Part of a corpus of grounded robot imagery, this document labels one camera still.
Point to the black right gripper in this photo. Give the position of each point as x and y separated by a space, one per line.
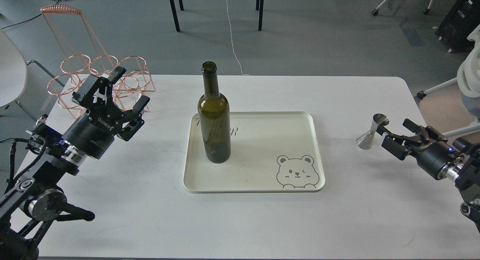
428 146

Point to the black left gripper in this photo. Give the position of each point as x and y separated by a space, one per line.
95 94

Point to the silver steel jigger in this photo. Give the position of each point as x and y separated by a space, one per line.
369 134

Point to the dark green wine bottle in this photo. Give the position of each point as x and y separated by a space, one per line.
214 120

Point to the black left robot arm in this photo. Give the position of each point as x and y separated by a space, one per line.
33 200

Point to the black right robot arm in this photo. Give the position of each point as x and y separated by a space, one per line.
458 162

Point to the white office chair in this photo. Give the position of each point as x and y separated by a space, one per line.
468 81

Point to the white round chair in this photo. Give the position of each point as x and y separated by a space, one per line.
13 74

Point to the black equipment case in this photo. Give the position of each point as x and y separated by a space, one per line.
461 20

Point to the cream bear serving tray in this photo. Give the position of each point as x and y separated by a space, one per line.
270 152

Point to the copper wire wine rack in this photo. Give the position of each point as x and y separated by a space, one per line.
78 64

